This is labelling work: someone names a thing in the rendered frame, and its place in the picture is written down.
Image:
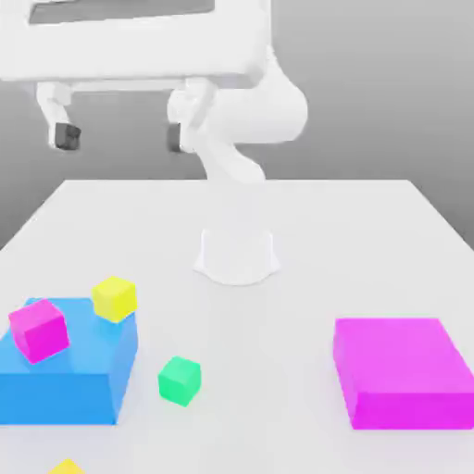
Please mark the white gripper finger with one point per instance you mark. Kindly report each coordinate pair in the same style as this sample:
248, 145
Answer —
189, 107
61, 127

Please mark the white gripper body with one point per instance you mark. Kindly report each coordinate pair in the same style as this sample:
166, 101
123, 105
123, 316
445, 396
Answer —
140, 48

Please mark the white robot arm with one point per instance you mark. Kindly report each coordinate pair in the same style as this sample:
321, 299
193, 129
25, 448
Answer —
255, 114

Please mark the small yellow cube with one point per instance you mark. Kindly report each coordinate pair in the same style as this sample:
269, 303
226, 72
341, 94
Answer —
67, 468
114, 299

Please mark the small magenta cube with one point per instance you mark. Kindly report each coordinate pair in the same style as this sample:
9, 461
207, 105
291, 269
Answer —
39, 333

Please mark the small green cube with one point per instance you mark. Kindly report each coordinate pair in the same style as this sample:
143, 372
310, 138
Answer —
179, 381

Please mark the large blue box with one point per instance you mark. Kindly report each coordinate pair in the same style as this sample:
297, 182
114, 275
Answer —
77, 374

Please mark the large magenta box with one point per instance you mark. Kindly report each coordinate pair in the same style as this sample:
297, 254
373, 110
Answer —
400, 366

